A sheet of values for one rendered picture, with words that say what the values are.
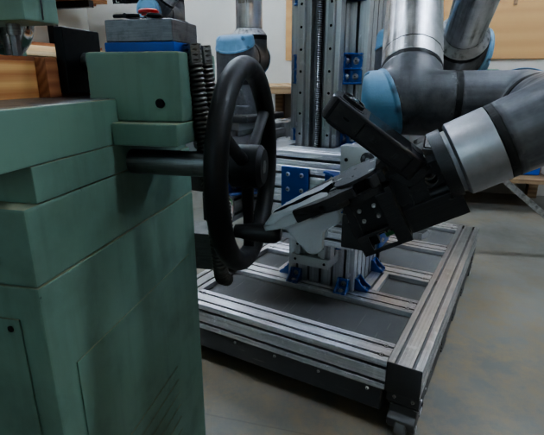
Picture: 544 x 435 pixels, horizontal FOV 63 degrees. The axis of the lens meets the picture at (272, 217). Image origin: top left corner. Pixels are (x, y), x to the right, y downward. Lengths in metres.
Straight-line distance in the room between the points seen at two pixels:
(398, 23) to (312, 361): 0.97
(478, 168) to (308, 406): 1.09
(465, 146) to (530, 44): 3.58
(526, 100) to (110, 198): 0.50
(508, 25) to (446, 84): 3.46
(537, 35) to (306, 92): 2.85
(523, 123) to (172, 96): 0.41
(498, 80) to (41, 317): 0.56
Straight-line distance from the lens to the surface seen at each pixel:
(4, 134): 0.50
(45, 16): 0.75
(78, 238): 0.59
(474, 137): 0.45
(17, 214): 0.52
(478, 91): 0.54
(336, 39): 1.35
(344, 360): 1.28
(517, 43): 4.00
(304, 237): 0.49
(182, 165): 0.63
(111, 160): 0.64
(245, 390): 1.48
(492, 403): 1.57
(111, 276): 0.66
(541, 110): 0.46
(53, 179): 0.55
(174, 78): 0.61
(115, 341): 0.70
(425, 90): 0.54
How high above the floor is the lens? 0.93
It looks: 18 degrees down
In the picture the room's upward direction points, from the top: straight up
